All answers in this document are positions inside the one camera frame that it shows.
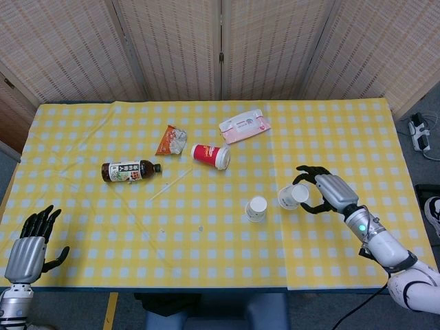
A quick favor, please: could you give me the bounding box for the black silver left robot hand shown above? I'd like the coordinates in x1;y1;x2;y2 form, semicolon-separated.
3;204;71;285

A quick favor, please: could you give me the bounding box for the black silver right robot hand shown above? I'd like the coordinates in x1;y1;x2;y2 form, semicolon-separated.
296;165;360;216

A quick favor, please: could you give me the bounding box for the small white paper cup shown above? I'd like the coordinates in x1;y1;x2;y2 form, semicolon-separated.
277;184;309;211
244;195;268;223

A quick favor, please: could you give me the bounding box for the yellow white checkered tablecloth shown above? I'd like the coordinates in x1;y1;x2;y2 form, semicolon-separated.
263;98;440;292
0;100;288;289

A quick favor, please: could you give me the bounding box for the black flat box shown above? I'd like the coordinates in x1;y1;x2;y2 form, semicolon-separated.
415;184;440;207

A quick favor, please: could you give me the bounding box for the yellow floor tape strip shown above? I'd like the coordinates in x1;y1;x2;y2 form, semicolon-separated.
102;291;120;330

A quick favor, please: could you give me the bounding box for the white power strip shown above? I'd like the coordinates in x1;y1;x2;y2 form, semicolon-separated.
408;112;432;153

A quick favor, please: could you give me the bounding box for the pink white wet wipes pack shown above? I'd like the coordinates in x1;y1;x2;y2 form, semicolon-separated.
218;109;272;145

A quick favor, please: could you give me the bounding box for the red paper cup white lid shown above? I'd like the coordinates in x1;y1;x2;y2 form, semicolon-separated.
190;143;232;171

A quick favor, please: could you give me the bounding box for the brown tea bottle with label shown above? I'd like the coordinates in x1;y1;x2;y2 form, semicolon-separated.
100;160;162;184

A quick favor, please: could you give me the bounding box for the beige woven folding screen panel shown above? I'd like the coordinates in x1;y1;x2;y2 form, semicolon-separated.
300;0;440;116
111;0;223;102
0;0;142;104
220;0;333;101

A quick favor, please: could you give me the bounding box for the clear plastic straw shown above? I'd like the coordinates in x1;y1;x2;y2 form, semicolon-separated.
147;168;194;202

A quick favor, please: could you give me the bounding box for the crumpled orange snack wrapper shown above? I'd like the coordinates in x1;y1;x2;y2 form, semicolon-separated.
155;124;188;157

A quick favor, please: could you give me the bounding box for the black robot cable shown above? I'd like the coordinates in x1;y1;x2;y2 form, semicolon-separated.
331;284;390;330

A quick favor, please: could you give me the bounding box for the white power cable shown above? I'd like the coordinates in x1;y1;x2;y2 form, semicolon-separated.
421;111;440;162

